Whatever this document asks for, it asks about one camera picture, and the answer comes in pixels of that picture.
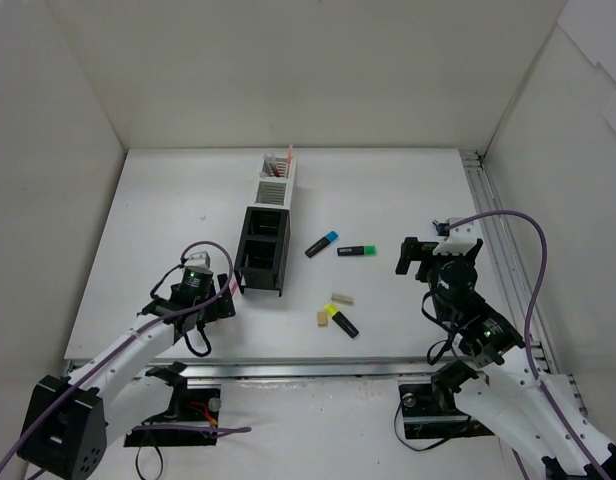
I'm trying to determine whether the green gel pen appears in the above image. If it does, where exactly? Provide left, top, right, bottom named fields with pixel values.
left=264, top=156, right=274, bottom=175

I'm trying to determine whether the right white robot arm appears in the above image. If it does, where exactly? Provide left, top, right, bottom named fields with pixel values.
left=395, top=237, right=616, bottom=479

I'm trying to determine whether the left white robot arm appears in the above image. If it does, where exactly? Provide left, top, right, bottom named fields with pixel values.
left=14, top=265, right=235, bottom=479

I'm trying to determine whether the clear blue-tip glue bottle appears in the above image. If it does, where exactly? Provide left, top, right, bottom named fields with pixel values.
left=432, top=220, right=449, bottom=236

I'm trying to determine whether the black two-slot container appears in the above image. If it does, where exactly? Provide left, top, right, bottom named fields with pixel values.
left=234, top=206, right=291, bottom=296

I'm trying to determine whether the green cap highlighter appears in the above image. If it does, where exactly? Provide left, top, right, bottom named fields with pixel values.
left=337, top=245, right=377, bottom=257

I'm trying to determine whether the small tan eraser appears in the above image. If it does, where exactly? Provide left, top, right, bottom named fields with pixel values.
left=317, top=311, right=329, bottom=327

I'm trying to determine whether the yellow cap highlighter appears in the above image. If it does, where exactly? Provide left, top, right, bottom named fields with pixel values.
left=324, top=303, right=359, bottom=339

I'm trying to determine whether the long beige eraser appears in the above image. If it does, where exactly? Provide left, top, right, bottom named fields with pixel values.
left=331, top=293, right=354, bottom=306

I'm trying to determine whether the blue cap highlighter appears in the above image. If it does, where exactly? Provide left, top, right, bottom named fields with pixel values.
left=305, top=231, right=338, bottom=258

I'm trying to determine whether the white two-slot container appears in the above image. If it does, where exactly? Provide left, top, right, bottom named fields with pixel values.
left=254, top=155, right=296, bottom=211

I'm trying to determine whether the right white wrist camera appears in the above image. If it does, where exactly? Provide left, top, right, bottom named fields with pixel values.
left=433, top=218, right=481, bottom=256

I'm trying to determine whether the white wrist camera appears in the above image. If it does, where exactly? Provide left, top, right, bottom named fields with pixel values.
left=180, top=250, right=210, bottom=269
left=433, top=218, right=481, bottom=256

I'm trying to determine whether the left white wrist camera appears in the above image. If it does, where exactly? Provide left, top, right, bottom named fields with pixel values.
left=180, top=250, right=210, bottom=269

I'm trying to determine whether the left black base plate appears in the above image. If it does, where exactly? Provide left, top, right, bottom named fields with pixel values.
left=123, top=386, right=221, bottom=448

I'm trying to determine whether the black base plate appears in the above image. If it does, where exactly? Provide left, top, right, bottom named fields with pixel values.
left=123, top=386, right=221, bottom=448
left=397, top=383, right=493, bottom=443

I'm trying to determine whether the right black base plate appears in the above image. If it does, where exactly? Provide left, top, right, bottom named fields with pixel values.
left=397, top=383, right=493, bottom=443

